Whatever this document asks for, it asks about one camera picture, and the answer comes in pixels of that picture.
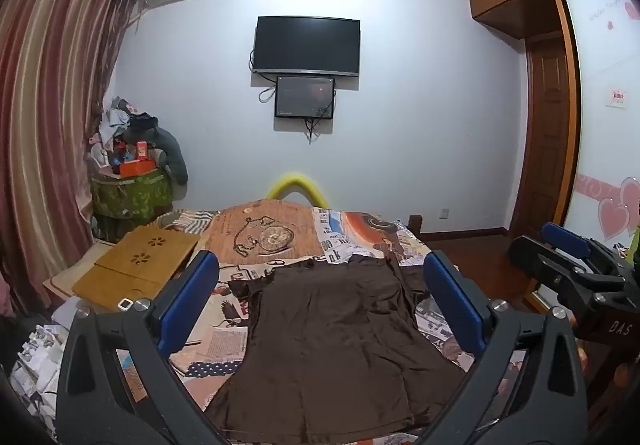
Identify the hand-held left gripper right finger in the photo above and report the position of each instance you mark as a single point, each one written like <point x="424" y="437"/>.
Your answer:
<point x="450" y="297"/>

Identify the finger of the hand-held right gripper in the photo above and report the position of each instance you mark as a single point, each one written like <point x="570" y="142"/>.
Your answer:
<point x="570" y="237"/>
<point x="542" y="265"/>

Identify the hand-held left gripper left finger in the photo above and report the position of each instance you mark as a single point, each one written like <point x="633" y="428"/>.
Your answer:
<point x="199" y="281"/>

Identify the brown shirt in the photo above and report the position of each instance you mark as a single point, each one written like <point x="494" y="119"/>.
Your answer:
<point x="330" y="340"/>

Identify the pile of clothes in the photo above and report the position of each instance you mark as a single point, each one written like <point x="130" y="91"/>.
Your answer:
<point x="122" y="117"/>

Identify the bamboo lap desk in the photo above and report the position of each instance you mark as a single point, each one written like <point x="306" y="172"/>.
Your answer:
<point x="132" y="262"/>

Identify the printed bedsheet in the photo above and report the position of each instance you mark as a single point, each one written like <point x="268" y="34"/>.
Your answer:
<point x="260" y="235"/>

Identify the green cloth covered table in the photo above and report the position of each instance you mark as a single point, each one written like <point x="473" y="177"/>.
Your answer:
<point x="131" y="195"/>

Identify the grey jacket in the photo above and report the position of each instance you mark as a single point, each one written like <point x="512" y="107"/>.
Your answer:
<point x="172" y="155"/>

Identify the orange box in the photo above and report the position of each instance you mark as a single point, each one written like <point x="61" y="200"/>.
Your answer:
<point x="136" y="168"/>

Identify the sliding wardrobe door with hearts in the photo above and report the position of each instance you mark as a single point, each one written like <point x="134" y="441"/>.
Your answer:
<point x="607" y="110"/>

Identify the yellow foam tube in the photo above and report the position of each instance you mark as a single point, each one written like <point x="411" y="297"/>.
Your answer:
<point x="297" y="186"/>

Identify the small red box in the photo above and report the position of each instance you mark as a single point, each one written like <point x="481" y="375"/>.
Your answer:
<point x="143" y="150"/>

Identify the heap of white boxes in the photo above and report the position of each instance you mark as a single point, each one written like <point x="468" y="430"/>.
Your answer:
<point x="37" y="360"/>

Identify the pink cloth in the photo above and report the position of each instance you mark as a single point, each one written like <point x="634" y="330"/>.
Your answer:
<point x="5" y="295"/>

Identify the small black monitor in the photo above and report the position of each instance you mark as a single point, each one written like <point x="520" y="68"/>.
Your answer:
<point x="304" y="96"/>

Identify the striped curtain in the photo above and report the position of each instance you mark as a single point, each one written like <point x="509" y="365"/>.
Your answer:
<point x="47" y="115"/>

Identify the wooden bed post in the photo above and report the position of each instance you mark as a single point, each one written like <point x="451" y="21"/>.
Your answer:
<point x="415" y="226"/>

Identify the black wall television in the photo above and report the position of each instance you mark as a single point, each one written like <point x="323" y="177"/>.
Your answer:
<point x="306" y="45"/>

